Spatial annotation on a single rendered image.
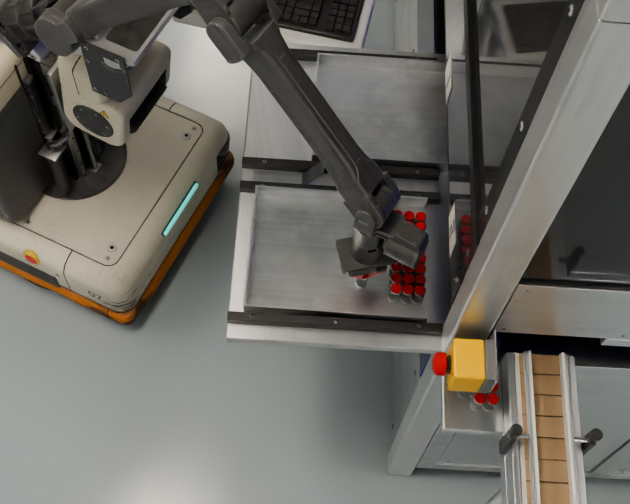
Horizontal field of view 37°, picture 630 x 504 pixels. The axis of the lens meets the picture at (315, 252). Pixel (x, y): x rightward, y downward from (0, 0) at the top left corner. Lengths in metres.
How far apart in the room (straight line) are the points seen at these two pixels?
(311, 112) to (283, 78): 0.07
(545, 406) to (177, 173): 1.32
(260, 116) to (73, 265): 0.78
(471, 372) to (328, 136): 0.46
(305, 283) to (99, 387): 1.04
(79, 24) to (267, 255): 0.55
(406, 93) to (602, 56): 1.06
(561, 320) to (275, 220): 0.59
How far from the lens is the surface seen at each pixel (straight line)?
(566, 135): 1.13
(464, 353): 1.60
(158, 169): 2.63
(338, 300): 1.77
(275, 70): 1.41
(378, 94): 2.03
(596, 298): 1.54
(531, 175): 1.20
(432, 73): 2.08
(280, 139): 1.95
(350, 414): 2.62
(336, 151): 1.46
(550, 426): 1.70
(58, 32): 1.65
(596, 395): 1.99
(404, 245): 1.56
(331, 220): 1.85
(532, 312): 1.57
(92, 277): 2.51
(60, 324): 2.77
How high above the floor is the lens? 2.49
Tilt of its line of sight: 63 degrees down
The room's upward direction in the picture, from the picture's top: 6 degrees clockwise
